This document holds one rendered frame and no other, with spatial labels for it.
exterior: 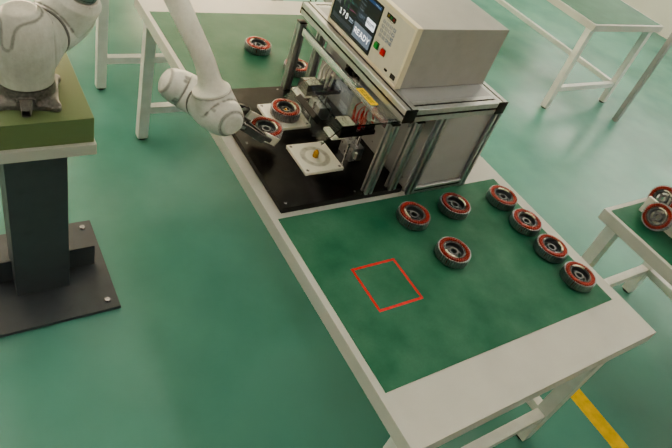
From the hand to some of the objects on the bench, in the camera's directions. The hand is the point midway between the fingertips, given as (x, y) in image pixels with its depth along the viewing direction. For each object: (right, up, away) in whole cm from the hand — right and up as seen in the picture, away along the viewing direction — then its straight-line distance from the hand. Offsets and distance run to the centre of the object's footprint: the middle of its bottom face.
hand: (265, 129), depth 193 cm
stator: (+64, -27, +10) cm, 70 cm away
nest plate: (+4, +7, +20) cm, 22 cm away
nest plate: (+16, -9, +7) cm, 20 cm away
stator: (+60, -41, -8) cm, 73 cm away
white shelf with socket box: (+14, +66, +98) cm, 118 cm away
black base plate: (+11, -3, +16) cm, 19 cm away
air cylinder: (+28, -7, +14) cm, 32 cm away
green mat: (+60, -42, -10) cm, 74 cm away
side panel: (+58, -19, +18) cm, 64 cm away
